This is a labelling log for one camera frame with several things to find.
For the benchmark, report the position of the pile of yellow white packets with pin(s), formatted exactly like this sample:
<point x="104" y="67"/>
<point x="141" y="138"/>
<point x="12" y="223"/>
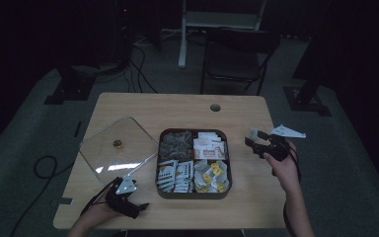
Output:
<point x="212" y="176"/>

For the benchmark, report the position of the grey tape piece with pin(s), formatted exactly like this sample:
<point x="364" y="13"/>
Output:
<point x="65" y="200"/>

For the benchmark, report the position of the black stand base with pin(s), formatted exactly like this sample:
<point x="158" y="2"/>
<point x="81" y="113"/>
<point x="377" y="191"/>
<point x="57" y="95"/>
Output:
<point x="72" y="87"/>
<point x="306" y="100"/>

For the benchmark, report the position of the white desk frame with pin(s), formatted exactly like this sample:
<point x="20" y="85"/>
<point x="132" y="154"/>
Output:
<point x="223" y="18"/>

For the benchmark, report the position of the black folding chair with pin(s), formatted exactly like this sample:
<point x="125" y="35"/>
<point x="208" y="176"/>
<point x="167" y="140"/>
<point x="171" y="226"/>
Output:
<point x="240" y="52"/>

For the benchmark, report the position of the pile of dark clear packets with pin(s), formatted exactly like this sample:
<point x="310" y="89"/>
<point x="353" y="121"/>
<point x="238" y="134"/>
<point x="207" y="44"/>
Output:
<point x="176" y="144"/>

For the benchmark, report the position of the person's left hand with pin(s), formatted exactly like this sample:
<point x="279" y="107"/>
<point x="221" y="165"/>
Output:
<point x="97" y="214"/>

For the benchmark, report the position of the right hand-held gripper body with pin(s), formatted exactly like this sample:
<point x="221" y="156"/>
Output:
<point x="278" y="146"/>

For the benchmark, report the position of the dark equipment tower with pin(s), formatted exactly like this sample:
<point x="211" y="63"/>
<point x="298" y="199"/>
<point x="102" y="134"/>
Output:
<point x="122" y="29"/>

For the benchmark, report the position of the clear lid with gold knob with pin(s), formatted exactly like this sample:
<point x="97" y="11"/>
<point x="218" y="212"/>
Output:
<point x="112" y="161"/>

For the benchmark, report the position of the dark square compartment box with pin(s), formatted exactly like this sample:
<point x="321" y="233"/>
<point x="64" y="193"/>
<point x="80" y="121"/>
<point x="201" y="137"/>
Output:
<point x="194" y="196"/>

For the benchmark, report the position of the pile of white stick sachets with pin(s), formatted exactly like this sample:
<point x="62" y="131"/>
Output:
<point x="176" y="176"/>

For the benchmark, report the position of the clear glass cup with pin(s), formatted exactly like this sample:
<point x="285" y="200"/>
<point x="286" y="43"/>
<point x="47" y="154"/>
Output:
<point x="253" y="133"/>

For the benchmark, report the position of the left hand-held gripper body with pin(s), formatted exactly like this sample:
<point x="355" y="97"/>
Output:
<point x="121" y="197"/>

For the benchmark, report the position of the pile of white orange packets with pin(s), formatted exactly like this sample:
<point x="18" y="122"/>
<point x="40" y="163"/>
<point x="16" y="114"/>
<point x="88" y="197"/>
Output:
<point x="210" y="144"/>

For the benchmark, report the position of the person's right hand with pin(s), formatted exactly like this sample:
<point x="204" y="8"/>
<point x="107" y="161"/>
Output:
<point x="284" y="173"/>

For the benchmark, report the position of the black strip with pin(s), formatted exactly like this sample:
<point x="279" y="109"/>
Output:
<point x="77" y="129"/>

